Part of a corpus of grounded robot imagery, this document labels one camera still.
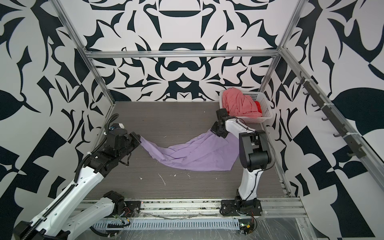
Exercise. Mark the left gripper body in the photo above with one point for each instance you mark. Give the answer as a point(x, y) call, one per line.
point(131, 142)

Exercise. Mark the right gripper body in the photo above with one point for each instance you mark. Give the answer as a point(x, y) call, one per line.
point(216, 129)

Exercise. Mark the purple t-shirt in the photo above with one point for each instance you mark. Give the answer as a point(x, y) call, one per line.
point(204, 153)

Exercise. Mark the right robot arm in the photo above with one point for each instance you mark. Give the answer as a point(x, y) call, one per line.
point(255, 152)

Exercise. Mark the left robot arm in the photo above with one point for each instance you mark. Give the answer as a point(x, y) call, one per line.
point(55, 222)

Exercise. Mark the pink t-shirt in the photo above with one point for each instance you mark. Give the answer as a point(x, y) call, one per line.
point(239, 105)

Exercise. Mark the white plastic laundry basket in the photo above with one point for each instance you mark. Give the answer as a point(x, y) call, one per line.
point(265, 104)

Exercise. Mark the small electronics board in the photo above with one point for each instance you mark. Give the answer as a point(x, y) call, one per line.
point(247, 226)

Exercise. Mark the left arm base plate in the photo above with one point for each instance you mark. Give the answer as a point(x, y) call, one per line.
point(131, 209)

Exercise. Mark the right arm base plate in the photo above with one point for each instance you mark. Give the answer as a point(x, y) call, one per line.
point(238, 207)

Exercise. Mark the white cable duct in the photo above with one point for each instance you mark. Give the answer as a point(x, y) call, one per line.
point(174, 224)

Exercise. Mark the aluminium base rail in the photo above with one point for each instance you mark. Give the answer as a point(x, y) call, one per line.
point(290, 208)

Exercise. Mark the wall hook rail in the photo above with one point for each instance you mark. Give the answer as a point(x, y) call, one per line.
point(333, 115)

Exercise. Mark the aluminium frame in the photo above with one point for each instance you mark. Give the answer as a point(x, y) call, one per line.
point(372, 161)

